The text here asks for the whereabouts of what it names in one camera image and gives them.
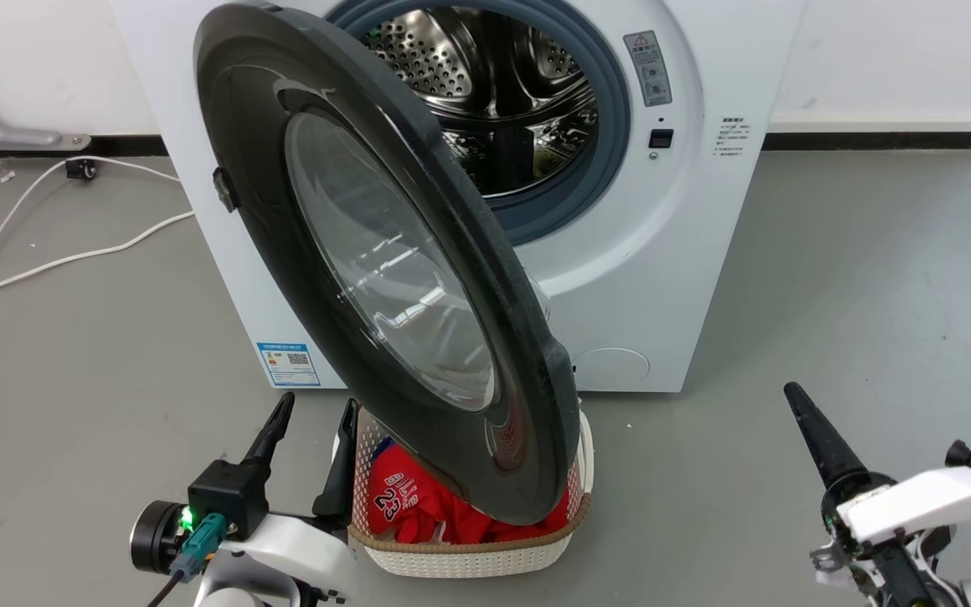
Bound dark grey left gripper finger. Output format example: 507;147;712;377
240;391;297;470
312;398;360;529

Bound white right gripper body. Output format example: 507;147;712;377
837;465;971;545

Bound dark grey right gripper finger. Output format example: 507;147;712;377
783;381;896;516

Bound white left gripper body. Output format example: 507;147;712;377
203;513;358;604

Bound dark grey round washer door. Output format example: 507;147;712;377
193;3;581;526

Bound black door latch hook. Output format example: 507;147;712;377
212;167;240;213

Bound white front-load washing machine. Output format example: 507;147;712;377
110;0;807;394

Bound grey rubber door gasket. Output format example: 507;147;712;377
325;0;632;247

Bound blue white energy label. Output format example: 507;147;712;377
255;341;321;389

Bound red basketball jersey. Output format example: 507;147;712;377
366;438;581;545

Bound white woven laundry basket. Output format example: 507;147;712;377
332;409;595;579

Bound round white filter cover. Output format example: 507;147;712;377
573;347;652;394

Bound small printed text label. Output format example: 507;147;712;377
713;116;753;159

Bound stainless steel washer drum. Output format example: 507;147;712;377
357;7;601;200

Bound grey warning sticker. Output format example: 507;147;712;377
624;31;673;108

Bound black cable with teal connector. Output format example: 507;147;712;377
147;514;229;607

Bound white power cable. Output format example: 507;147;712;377
0;211;196;305
0;156;182;407

